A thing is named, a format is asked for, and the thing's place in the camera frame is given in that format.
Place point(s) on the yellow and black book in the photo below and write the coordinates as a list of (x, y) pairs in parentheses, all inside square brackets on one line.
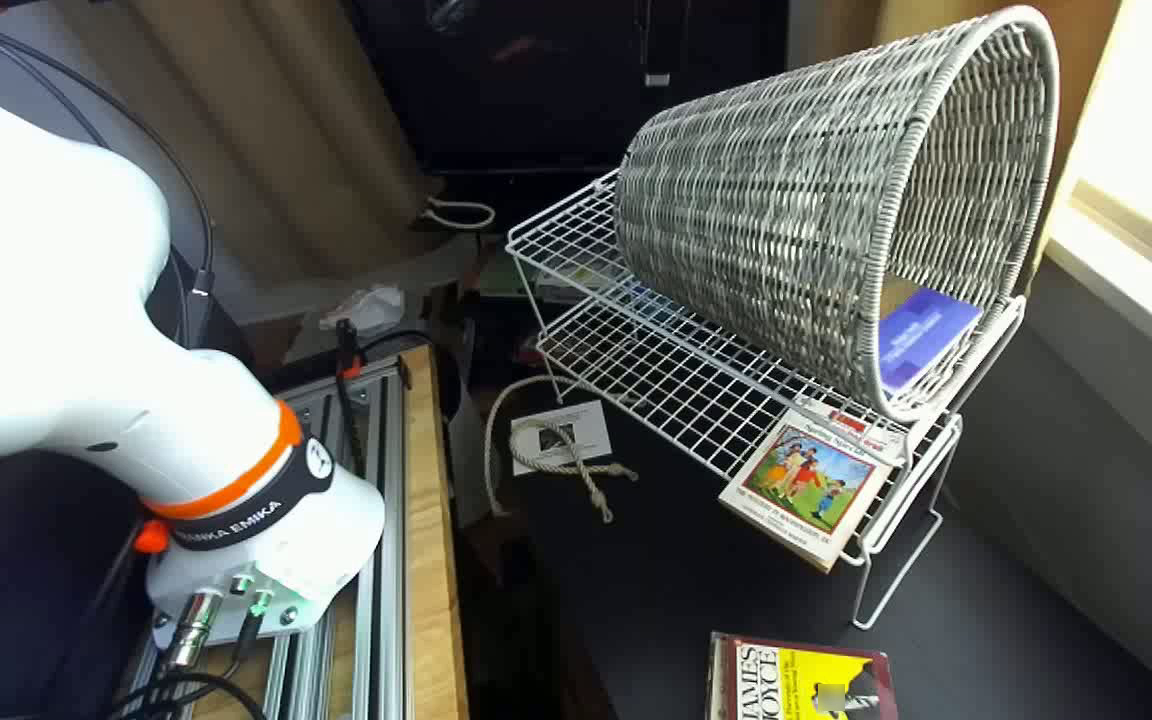
[(803, 682)]

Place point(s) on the white window frame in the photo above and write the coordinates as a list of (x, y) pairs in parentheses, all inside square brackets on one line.
[(1137, 226)]

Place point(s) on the white crumpled bag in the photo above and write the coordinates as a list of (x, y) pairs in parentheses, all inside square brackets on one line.
[(367, 304)]

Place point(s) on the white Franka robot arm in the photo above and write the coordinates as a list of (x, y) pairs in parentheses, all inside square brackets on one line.
[(69, 304)]

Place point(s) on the colourful box under rack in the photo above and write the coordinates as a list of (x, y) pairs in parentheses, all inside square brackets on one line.
[(811, 484)]

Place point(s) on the black and orange clamp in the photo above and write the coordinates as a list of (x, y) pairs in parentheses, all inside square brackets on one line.
[(348, 366)]

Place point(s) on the black flat screen television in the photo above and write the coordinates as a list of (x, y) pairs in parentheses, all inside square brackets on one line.
[(537, 82)]

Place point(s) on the aluminium profile frame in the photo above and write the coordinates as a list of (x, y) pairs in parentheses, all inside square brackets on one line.
[(383, 563)]

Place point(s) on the wooden board edge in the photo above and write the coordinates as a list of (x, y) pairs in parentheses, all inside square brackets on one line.
[(434, 563)]

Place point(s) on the blue book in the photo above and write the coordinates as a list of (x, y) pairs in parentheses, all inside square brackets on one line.
[(920, 333)]

